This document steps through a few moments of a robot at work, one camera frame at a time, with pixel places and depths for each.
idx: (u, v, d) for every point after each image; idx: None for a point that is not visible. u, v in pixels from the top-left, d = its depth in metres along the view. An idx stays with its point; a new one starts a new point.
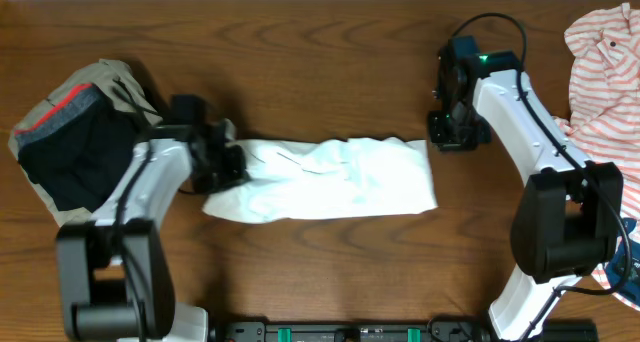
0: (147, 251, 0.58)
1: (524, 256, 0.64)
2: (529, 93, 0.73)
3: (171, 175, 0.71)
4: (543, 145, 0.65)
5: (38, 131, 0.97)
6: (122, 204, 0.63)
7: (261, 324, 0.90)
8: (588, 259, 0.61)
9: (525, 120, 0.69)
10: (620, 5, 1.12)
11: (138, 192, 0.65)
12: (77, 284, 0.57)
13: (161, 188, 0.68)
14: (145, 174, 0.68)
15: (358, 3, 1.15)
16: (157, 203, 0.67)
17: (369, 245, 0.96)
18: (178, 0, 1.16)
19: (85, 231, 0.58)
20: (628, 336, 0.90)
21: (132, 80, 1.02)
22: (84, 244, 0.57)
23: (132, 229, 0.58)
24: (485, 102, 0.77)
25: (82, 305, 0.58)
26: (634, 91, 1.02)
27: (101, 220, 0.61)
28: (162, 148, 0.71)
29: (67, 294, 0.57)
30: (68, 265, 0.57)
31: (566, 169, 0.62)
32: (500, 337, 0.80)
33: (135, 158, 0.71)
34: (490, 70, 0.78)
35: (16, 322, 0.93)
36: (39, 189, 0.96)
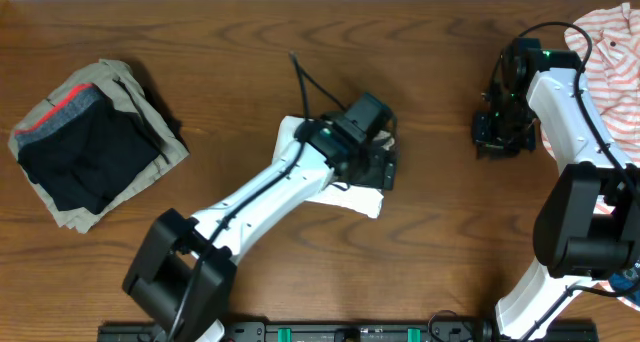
0: (210, 289, 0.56)
1: (544, 245, 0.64)
2: (584, 93, 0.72)
3: (296, 196, 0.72)
4: (587, 141, 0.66)
5: (38, 131, 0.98)
6: (225, 223, 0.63)
7: (261, 324, 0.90)
8: (605, 260, 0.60)
9: (574, 116, 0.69)
10: (620, 5, 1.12)
11: (248, 218, 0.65)
12: (148, 263, 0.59)
13: (272, 216, 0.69)
14: (267, 194, 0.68)
15: (357, 2, 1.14)
16: (258, 232, 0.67)
17: (369, 244, 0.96)
18: (178, 0, 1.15)
19: (183, 231, 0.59)
20: (627, 336, 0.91)
21: (132, 80, 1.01)
22: (173, 239, 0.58)
23: (217, 265, 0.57)
24: (537, 96, 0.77)
25: (144, 277, 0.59)
26: (634, 91, 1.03)
27: (200, 227, 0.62)
28: (309, 168, 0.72)
29: (138, 264, 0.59)
30: (152, 246, 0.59)
31: (605, 166, 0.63)
32: (502, 333, 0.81)
33: (278, 162, 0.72)
34: (552, 65, 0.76)
35: (17, 322, 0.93)
36: (39, 189, 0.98)
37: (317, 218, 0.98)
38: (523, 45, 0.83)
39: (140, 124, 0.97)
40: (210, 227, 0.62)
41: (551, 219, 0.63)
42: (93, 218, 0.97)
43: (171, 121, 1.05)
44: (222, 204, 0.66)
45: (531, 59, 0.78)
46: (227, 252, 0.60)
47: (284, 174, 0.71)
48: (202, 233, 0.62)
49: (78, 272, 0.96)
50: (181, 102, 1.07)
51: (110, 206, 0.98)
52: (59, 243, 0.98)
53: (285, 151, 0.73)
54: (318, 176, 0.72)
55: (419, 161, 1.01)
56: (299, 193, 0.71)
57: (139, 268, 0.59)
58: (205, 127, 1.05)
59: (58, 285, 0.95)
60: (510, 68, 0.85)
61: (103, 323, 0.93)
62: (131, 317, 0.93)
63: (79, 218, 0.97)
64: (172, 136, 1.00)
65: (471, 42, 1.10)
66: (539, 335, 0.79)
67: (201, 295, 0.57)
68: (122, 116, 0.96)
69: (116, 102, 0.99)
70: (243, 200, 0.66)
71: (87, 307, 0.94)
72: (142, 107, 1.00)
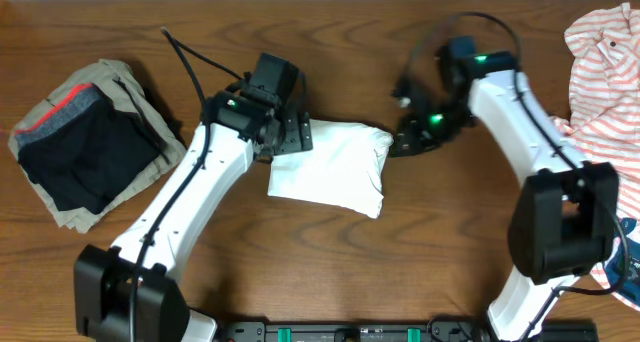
0: (154, 311, 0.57)
1: (522, 256, 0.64)
2: (525, 94, 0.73)
3: (220, 184, 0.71)
4: (540, 147, 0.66)
5: (38, 131, 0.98)
6: (150, 239, 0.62)
7: (260, 324, 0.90)
8: (584, 258, 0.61)
9: (521, 123, 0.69)
10: (620, 5, 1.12)
11: (173, 224, 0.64)
12: (88, 306, 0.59)
13: (202, 211, 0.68)
14: (186, 192, 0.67)
15: (358, 2, 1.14)
16: (190, 231, 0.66)
17: (369, 244, 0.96)
18: (178, 0, 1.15)
19: (106, 264, 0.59)
20: (627, 336, 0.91)
21: (132, 80, 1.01)
22: (101, 273, 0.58)
23: (152, 283, 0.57)
24: (482, 103, 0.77)
25: (92, 319, 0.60)
26: (634, 91, 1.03)
27: (126, 255, 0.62)
28: (222, 149, 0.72)
29: (82, 309, 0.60)
30: (85, 287, 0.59)
31: (563, 169, 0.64)
32: (500, 337, 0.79)
33: (190, 155, 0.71)
34: (489, 70, 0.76)
35: (17, 322, 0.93)
36: (39, 189, 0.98)
37: (316, 219, 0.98)
38: (457, 50, 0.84)
39: (140, 124, 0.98)
40: (137, 249, 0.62)
41: (524, 230, 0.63)
42: (93, 218, 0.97)
43: (171, 121, 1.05)
44: (142, 221, 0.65)
45: (467, 66, 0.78)
46: (159, 269, 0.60)
47: (198, 165, 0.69)
48: (130, 258, 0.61)
49: None
50: (181, 102, 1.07)
51: (110, 206, 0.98)
52: (59, 243, 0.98)
53: (195, 142, 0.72)
54: (235, 154, 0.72)
55: (418, 161, 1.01)
56: (220, 179, 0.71)
57: (84, 312, 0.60)
58: None
59: (58, 285, 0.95)
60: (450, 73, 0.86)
61: None
62: None
63: (78, 218, 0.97)
64: (173, 136, 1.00)
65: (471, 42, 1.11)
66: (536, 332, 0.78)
67: (149, 315, 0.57)
68: (122, 116, 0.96)
69: (116, 102, 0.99)
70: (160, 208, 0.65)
71: None
72: (142, 107, 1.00)
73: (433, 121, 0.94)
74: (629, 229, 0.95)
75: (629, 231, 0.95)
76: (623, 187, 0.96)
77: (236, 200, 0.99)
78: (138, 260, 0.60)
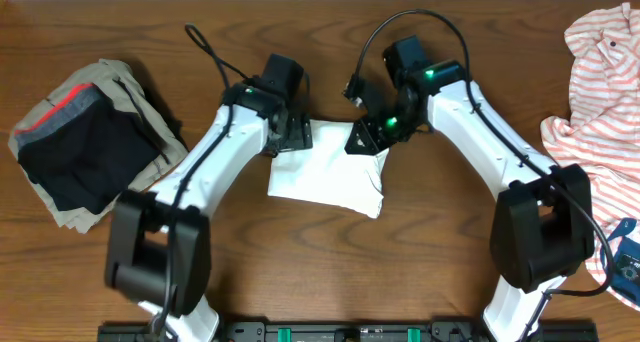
0: (191, 248, 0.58)
1: (507, 266, 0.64)
2: (482, 103, 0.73)
3: (242, 152, 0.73)
4: (506, 159, 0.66)
5: (38, 131, 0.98)
6: (185, 185, 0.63)
7: (261, 324, 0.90)
8: (568, 260, 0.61)
9: (484, 136, 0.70)
10: (620, 5, 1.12)
11: (203, 174, 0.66)
12: (120, 248, 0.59)
13: (227, 170, 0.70)
14: (214, 155, 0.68)
15: (358, 2, 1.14)
16: (217, 189, 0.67)
17: (369, 245, 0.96)
18: (178, 0, 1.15)
19: (142, 205, 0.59)
20: (627, 336, 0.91)
21: (132, 80, 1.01)
22: (138, 213, 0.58)
23: (188, 221, 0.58)
24: (440, 119, 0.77)
25: (123, 263, 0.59)
26: (634, 91, 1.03)
27: (161, 197, 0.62)
28: (245, 123, 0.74)
29: (113, 252, 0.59)
30: (120, 228, 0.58)
31: (533, 178, 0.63)
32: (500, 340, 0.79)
33: (214, 126, 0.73)
34: (440, 84, 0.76)
35: (17, 322, 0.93)
36: (39, 189, 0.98)
37: (316, 218, 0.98)
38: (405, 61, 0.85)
39: (140, 124, 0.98)
40: (172, 194, 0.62)
41: (505, 241, 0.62)
42: (93, 218, 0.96)
43: (171, 121, 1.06)
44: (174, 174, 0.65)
45: (417, 83, 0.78)
46: (194, 209, 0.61)
47: (225, 133, 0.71)
48: (165, 200, 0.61)
49: (78, 271, 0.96)
50: (180, 102, 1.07)
51: (110, 206, 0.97)
52: (59, 242, 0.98)
53: (218, 116, 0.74)
54: (256, 129, 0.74)
55: (417, 161, 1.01)
56: (243, 149, 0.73)
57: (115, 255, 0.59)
58: (204, 127, 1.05)
59: (58, 285, 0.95)
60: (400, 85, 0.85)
61: (103, 324, 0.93)
62: (131, 318, 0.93)
63: (79, 218, 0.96)
64: (173, 136, 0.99)
65: (471, 42, 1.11)
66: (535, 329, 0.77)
67: (186, 254, 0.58)
68: (122, 116, 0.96)
69: (116, 102, 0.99)
70: (192, 164, 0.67)
71: (87, 307, 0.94)
72: (142, 107, 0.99)
73: (388, 124, 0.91)
74: (629, 228, 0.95)
75: (629, 231, 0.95)
76: (623, 187, 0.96)
77: (235, 200, 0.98)
78: (175, 201, 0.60)
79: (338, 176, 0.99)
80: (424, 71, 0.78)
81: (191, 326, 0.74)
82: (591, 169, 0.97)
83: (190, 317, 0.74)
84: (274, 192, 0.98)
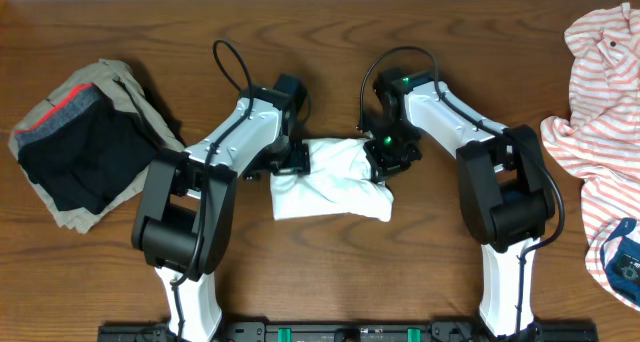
0: (221, 200, 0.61)
1: (476, 227, 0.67)
2: (447, 94, 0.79)
3: (262, 135, 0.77)
4: (464, 127, 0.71)
5: (39, 131, 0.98)
6: (215, 148, 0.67)
7: (261, 324, 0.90)
8: (532, 217, 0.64)
9: (445, 114, 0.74)
10: (620, 5, 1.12)
11: (230, 143, 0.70)
12: (154, 202, 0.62)
13: (249, 148, 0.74)
14: (236, 132, 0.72)
15: (357, 2, 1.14)
16: (241, 159, 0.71)
17: (369, 245, 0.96)
18: (177, 0, 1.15)
19: (180, 159, 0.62)
20: (627, 336, 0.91)
21: (132, 80, 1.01)
22: (172, 168, 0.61)
23: (219, 176, 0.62)
24: (415, 115, 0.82)
25: (153, 218, 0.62)
26: (634, 91, 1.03)
27: (195, 156, 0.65)
28: (263, 109, 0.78)
29: (146, 205, 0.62)
30: (155, 184, 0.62)
31: (486, 138, 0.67)
32: (496, 334, 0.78)
33: (236, 111, 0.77)
34: (413, 84, 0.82)
35: (17, 322, 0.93)
36: (39, 189, 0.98)
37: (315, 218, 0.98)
38: (386, 78, 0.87)
39: (140, 124, 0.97)
40: (202, 154, 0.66)
41: (469, 201, 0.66)
42: (93, 218, 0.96)
43: (171, 121, 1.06)
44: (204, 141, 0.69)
45: (396, 89, 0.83)
46: (225, 166, 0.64)
47: (246, 114, 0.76)
48: (198, 159, 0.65)
49: (78, 271, 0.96)
50: (180, 102, 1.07)
51: (110, 206, 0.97)
52: (59, 242, 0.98)
53: (239, 102, 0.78)
54: (272, 116, 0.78)
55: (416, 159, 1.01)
56: (262, 131, 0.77)
57: (148, 210, 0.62)
58: (204, 127, 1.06)
59: (58, 285, 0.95)
60: (384, 101, 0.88)
61: (103, 324, 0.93)
62: (131, 318, 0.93)
63: (78, 218, 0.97)
64: (173, 136, 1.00)
65: (471, 42, 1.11)
66: (529, 321, 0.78)
67: (215, 207, 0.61)
68: (122, 117, 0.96)
69: (116, 102, 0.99)
70: (218, 134, 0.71)
71: (87, 307, 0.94)
72: (142, 107, 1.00)
73: (386, 143, 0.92)
74: (629, 229, 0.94)
75: (629, 231, 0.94)
76: (623, 187, 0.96)
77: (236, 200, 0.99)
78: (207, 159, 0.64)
79: (343, 187, 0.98)
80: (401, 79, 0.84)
81: (200, 305, 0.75)
82: (591, 169, 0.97)
83: (201, 296, 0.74)
84: (279, 216, 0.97)
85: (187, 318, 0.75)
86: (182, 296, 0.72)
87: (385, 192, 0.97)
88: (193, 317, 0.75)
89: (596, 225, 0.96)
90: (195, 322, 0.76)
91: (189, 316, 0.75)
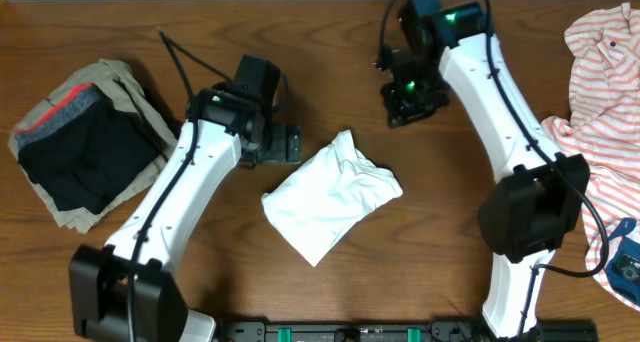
0: (152, 303, 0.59)
1: (496, 240, 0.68)
2: (499, 71, 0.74)
3: (211, 177, 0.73)
4: (516, 139, 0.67)
5: (38, 131, 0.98)
6: (144, 236, 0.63)
7: (261, 324, 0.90)
8: (553, 236, 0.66)
9: (497, 104, 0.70)
10: (620, 6, 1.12)
11: (165, 220, 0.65)
12: (87, 305, 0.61)
13: (196, 201, 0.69)
14: (177, 189, 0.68)
15: (357, 2, 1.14)
16: (183, 224, 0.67)
17: (369, 245, 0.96)
18: (177, 0, 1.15)
19: (103, 261, 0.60)
20: (628, 336, 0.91)
21: (132, 80, 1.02)
22: (96, 274, 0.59)
23: (148, 279, 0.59)
24: (453, 73, 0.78)
25: (91, 317, 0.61)
26: (634, 91, 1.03)
27: (120, 250, 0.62)
28: (210, 144, 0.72)
29: (79, 310, 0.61)
30: (82, 288, 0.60)
31: (537, 164, 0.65)
32: (497, 336, 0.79)
33: (177, 153, 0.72)
34: (459, 37, 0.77)
35: (16, 322, 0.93)
36: (39, 189, 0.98)
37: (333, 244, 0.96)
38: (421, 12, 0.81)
39: (140, 124, 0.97)
40: (131, 247, 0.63)
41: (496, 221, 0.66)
42: (93, 217, 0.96)
43: (171, 121, 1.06)
44: (134, 219, 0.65)
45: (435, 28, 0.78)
46: (154, 264, 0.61)
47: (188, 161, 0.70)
48: (124, 255, 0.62)
49: None
50: (181, 102, 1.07)
51: (110, 206, 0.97)
52: (59, 243, 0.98)
53: (182, 138, 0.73)
54: (223, 148, 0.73)
55: (417, 158, 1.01)
56: (211, 174, 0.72)
57: (81, 311, 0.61)
58: None
59: (58, 285, 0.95)
60: (412, 38, 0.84)
61: None
62: None
63: (78, 218, 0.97)
64: (173, 136, 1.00)
65: None
66: (531, 325, 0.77)
67: (150, 310, 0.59)
68: (122, 116, 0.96)
69: (116, 102, 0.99)
70: (153, 204, 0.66)
71: None
72: (142, 107, 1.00)
73: (408, 88, 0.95)
74: (629, 228, 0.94)
75: (629, 231, 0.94)
76: (623, 187, 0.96)
77: (236, 200, 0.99)
78: (132, 257, 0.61)
79: (347, 199, 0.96)
80: (444, 15, 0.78)
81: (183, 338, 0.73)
82: (591, 169, 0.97)
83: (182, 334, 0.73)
84: (313, 261, 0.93)
85: None
86: None
87: (382, 171, 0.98)
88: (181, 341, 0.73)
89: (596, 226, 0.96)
90: None
91: None
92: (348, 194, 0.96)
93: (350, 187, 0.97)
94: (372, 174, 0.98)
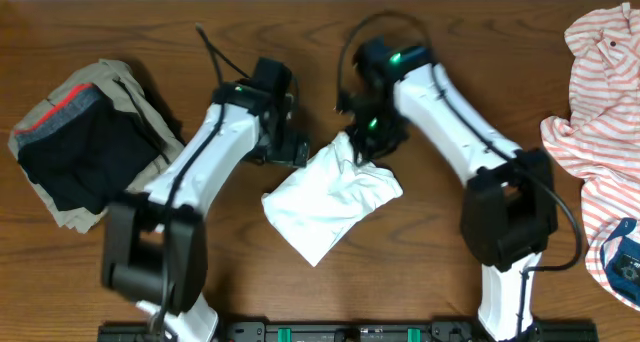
0: (188, 241, 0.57)
1: (480, 250, 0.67)
2: (447, 90, 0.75)
3: (235, 149, 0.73)
4: (472, 145, 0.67)
5: (38, 131, 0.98)
6: (177, 183, 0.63)
7: (261, 324, 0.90)
8: (537, 237, 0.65)
9: (449, 122, 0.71)
10: (620, 5, 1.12)
11: (196, 172, 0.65)
12: (118, 248, 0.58)
13: (221, 166, 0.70)
14: (204, 153, 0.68)
15: (357, 2, 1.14)
16: (211, 184, 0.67)
17: (369, 245, 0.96)
18: (177, 0, 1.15)
19: (138, 204, 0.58)
20: (627, 336, 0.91)
21: (132, 80, 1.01)
22: (132, 214, 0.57)
23: (184, 219, 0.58)
24: (408, 106, 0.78)
25: (118, 263, 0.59)
26: (634, 90, 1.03)
27: (154, 195, 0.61)
28: (235, 121, 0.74)
29: (110, 253, 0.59)
30: (117, 229, 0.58)
31: (498, 162, 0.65)
32: (497, 339, 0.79)
33: (205, 127, 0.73)
34: (405, 70, 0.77)
35: (17, 322, 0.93)
36: (39, 189, 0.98)
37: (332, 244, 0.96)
38: (372, 57, 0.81)
39: (140, 124, 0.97)
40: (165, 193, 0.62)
41: (476, 228, 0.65)
42: (93, 218, 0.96)
43: (171, 121, 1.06)
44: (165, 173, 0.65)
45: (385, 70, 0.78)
46: (189, 207, 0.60)
47: (216, 131, 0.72)
48: (159, 199, 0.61)
49: (78, 272, 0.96)
50: (181, 102, 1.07)
51: None
52: (59, 243, 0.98)
53: (209, 115, 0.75)
54: (247, 125, 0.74)
55: (416, 157, 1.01)
56: (236, 145, 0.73)
57: (110, 255, 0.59)
58: None
59: (58, 285, 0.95)
60: (368, 78, 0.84)
61: (103, 324, 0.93)
62: (132, 318, 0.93)
63: (79, 218, 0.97)
64: (173, 136, 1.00)
65: (471, 42, 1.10)
66: (528, 323, 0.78)
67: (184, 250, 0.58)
68: (122, 117, 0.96)
69: (116, 102, 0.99)
70: (184, 162, 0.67)
71: (87, 307, 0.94)
72: (142, 107, 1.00)
73: (370, 127, 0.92)
74: (629, 229, 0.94)
75: (629, 231, 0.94)
76: (623, 187, 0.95)
77: (236, 200, 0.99)
78: (168, 200, 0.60)
79: (347, 199, 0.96)
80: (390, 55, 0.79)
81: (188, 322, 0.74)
82: (591, 169, 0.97)
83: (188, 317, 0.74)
84: (312, 261, 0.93)
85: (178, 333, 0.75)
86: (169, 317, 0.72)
87: (382, 171, 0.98)
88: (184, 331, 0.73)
89: (596, 226, 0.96)
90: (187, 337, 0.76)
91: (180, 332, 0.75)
92: (347, 194, 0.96)
93: (349, 187, 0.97)
94: (372, 174, 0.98)
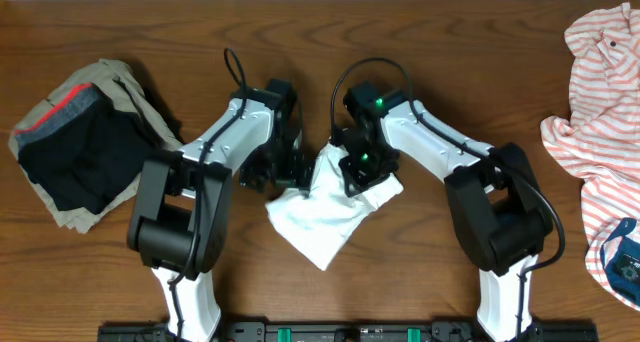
0: (217, 195, 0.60)
1: (476, 254, 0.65)
2: (425, 115, 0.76)
3: (256, 133, 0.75)
4: (448, 151, 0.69)
5: (38, 131, 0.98)
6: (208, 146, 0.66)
7: (261, 324, 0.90)
8: (532, 236, 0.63)
9: (427, 138, 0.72)
10: (620, 5, 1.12)
11: (224, 142, 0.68)
12: (151, 201, 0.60)
13: (244, 145, 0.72)
14: (228, 131, 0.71)
15: (357, 2, 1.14)
16: (235, 157, 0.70)
17: (369, 244, 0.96)
18: (177, 0, 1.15)
19: (172, 159, 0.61)
20: (627, 336, 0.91)
21: (132, 80, 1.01)
22: (167, 169, 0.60)
23: (213, 174, 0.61)
24: (394, 138, 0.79)
25: (148, 219, 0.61)
26: (634, 90, 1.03)
27: (187, 155, 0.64)
28: (255, 109, 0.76)
29: (141, 206, 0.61)
30: (150, 181, 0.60)
31: (472, 160, 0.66)
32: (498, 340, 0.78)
33: (228, 111, 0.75)
34: (388, 107, 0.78)
35: (17, 322, 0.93)
36: (39, 188, 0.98)
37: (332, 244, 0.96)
38: (357, 97, 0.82)
39: (140, 124, 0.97)
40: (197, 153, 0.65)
41: (466, 227, 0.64)
42: (93, 218, 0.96)
43: (171, 121, 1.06)
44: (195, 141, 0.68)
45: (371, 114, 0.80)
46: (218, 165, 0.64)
47: (239, 113, 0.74)
48: (192, 157, 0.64)
49: (78, 272, 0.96)
50: (181, 102, 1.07)
51: (110, 206, 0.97)
52: (59, 243, 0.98)
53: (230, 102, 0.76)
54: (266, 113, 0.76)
55: None
56: (257, 128, 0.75)
57: (142, 209, 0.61)
58: (204, 127, 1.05)
59: (58, 285, 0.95)
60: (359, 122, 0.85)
61: (103, 323, 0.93)
62: (132, 318, 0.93)
63: (79, 218, 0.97)
64: (173, 136, 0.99)
65: (471, 42, 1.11)
66: (528, 323, 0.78)
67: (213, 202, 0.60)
68: (122, 117, 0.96)
69: (116, 102, 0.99)
70: (211, 133, 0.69)
71: (87, 307, 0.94)
72: (142, 107, 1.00)
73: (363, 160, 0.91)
74: (629, 228, 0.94)
75: (629, 231, 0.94)
76: (623, 187, 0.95)
77: (236, 200, 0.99)
78: (200, 158, 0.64)
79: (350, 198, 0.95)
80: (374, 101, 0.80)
81: (199, 302, 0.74)
82: (591, 169, 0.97)
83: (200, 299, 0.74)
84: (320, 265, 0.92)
85: (187, 318, 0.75)
86: (182, 298, 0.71)
87: None
88: (192, 317, 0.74)
89: (596, 225, 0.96)
90: (195, 322, 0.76)
91: (189, 317, 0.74)
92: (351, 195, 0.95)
93: None
94: None
